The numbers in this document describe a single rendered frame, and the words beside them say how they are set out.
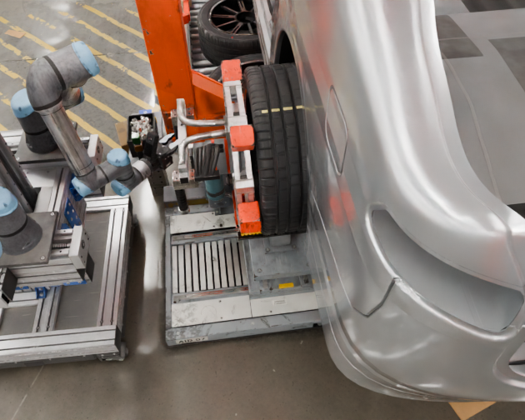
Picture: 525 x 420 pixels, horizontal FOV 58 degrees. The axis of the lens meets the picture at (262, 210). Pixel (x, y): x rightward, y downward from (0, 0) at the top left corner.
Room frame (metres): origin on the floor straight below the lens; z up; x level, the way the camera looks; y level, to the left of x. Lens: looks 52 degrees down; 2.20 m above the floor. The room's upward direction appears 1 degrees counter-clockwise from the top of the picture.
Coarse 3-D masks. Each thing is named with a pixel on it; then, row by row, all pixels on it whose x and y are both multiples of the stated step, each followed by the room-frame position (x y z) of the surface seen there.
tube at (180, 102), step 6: (180, 102) 1.45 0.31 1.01; (180, 108) 1.42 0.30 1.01; (180, 114) 1.38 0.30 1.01; (180, 120) 1.36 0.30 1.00; (186, 120) 1.35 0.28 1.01; (192, 120) 1.35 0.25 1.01; (198, 120) 1.35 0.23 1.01; (204, 120) 1.35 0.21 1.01; (210, 120) 1.35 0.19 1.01; (216, 120) 1.35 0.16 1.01; (222, 120) 1.35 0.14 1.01; (192, 126) 1.34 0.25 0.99; (198, 126) 1.33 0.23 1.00; (204, 126) 1.33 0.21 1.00; (210, 126) 1.34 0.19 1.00; (216, 126) 1.34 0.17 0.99
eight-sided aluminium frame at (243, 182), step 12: (228, 84) 1.42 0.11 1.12; (240, 84) 1.41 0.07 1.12; (228, 96) 1.35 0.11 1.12; (240, 96) 1.35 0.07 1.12; (228, 108) 1.28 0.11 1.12; (240, 108) 1.28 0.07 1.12; (228, 120) 1.22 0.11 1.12; (240, 120) 1.22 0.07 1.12; (240, 180) 1.07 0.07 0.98; (252, 180) 1.08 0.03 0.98; (240, 192) 1.06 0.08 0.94; (252, 192) 1.06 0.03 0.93
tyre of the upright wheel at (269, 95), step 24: (264, 72) 1.41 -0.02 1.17; (288, 72) 1.40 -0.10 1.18; (264, 96) 1.28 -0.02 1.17; (288, 96) 1.28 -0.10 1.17; (264, 120) 1.19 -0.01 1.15; (288, 120) 1.19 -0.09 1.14; (264, 144) 1.12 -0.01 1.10; (288, 144) 1.13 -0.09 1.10; (264, 168) 1.07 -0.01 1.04; (288, 168) 1.08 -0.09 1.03; (264, 192) 1.03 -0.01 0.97; (288, 192) 1.04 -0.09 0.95; (264, 216) 1.01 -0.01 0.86; (288, 216) 1.02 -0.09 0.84
